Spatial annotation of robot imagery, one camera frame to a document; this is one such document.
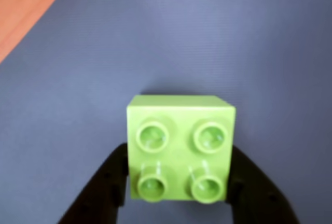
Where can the green lego block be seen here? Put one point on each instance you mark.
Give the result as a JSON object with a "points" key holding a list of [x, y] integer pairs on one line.
{"points": [[179, 120]]}

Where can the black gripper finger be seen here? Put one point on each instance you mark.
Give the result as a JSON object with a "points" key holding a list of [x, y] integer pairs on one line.
{"points": [[103, 187], [256, 195]]}

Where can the grey mat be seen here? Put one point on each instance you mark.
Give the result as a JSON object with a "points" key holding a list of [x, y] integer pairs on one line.
{"points": [[181, 40]]}

